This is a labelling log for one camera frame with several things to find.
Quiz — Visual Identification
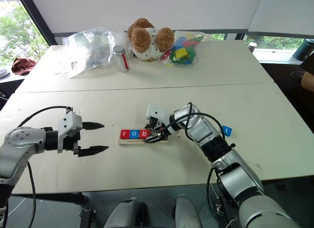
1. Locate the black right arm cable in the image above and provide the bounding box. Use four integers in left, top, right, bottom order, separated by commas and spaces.
206, 167, 222, 215

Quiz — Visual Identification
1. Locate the dark grey rounded shape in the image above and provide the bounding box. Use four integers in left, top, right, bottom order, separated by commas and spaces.
104, 198, 149, 228
174, 194, 203, 228

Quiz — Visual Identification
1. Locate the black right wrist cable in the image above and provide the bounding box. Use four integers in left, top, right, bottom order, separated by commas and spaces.
157, 102, 234, 150

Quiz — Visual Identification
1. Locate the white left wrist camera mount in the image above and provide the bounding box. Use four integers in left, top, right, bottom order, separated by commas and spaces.
57, 111, 83, 154

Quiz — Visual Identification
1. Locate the black window frame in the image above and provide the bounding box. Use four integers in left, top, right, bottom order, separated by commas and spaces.
15, 0, 59, 46

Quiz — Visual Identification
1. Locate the dark red cloth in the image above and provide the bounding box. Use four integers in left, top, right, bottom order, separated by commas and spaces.
11, 57, 38, 76

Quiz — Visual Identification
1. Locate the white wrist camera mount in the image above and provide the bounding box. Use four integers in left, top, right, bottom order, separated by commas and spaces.
146, 103, 172, 127
57, 111, 83, 154

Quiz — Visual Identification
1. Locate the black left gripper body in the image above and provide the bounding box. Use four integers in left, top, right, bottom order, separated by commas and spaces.
63, 134, 82, 156

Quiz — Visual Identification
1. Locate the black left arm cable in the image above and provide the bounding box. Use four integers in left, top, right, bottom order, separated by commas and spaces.
26, 161, 37, 228

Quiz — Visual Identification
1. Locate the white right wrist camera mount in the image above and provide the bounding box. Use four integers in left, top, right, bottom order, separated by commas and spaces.
146, 103, 172, 127

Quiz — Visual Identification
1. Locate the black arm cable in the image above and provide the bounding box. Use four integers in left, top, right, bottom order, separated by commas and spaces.
26, 161, 37, 228
206, 167, 222, 215

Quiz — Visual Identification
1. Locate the brown and white plush toy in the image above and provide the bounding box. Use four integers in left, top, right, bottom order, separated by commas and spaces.
127, 17, 176, 62

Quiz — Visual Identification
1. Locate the black table frame bar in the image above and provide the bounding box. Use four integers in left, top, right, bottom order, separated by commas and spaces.
11, 192, 89, 205

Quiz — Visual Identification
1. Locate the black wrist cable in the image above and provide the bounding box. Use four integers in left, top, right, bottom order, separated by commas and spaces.
157, 102, 234, 150
17, 105, 74, 128

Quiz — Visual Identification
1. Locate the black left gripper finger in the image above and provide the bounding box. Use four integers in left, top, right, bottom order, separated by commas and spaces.
82, 121, 105, 131
78, 145, 109, 158

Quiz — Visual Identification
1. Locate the black table caster bracket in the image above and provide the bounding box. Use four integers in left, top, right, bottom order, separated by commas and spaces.
79, 207, 97, 228

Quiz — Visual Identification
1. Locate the person's leg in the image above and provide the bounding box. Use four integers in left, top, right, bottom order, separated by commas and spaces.
301, 72, 314, 91

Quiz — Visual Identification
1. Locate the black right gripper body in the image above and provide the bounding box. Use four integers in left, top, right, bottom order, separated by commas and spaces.
147, 116, 170, 140

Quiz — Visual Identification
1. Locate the wooden letter tray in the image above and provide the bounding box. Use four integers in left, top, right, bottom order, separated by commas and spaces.
118, 135, 173, 146

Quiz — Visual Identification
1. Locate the red toy block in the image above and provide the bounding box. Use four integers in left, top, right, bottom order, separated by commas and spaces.
183, 40, 201, 48

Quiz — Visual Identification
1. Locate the plastic bag of coloured blocks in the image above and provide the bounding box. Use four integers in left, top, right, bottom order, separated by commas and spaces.
160, 30, 209, 68

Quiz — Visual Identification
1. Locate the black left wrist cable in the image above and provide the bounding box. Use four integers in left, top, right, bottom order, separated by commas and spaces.
17, 105, 74, 128

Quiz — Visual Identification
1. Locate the clear plastic bag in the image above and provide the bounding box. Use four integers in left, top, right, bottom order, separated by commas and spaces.
54, 27, 134, 79

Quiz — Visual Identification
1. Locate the yellow toy block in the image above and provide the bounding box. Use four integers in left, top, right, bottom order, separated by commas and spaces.
174, 48, 188, 59

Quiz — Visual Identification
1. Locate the dark green round container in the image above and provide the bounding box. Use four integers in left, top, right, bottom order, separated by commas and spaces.
292, 38, 314, 61

